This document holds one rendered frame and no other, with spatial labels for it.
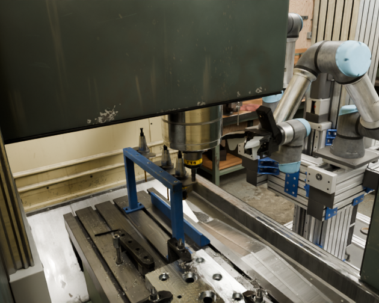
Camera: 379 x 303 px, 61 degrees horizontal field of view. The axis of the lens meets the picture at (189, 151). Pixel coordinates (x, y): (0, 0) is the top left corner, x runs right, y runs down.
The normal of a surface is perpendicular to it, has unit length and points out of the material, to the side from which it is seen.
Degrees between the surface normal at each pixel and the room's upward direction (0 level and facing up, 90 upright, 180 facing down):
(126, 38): 90
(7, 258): 90
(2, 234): 90
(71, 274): 24
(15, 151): 90
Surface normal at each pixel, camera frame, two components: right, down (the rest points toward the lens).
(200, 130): 0.26, 0.34
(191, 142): 0.00, 0.36
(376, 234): -0.84, 0.22
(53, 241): 0.19, -0.74
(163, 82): 0.54, 0.29
